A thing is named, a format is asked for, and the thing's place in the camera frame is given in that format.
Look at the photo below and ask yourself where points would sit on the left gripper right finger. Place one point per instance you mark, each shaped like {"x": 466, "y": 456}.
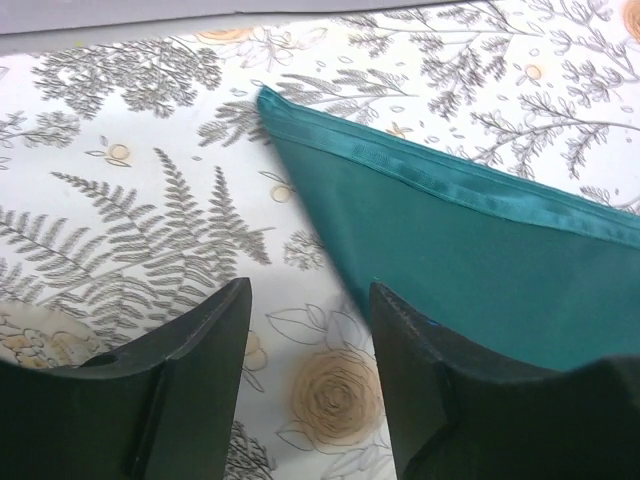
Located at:
{"x": 457, "y": 410}

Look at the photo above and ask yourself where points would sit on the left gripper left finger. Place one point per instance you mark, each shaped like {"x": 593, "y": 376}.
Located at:
{"x": 159, "y": 407}

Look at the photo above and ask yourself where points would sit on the teal cloth napkin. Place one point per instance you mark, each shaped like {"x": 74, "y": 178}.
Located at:
{"x": 529, "y": 271}

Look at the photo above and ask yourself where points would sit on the floral tablecloth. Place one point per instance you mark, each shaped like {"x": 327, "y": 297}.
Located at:
{"x": 135, "y": 181}

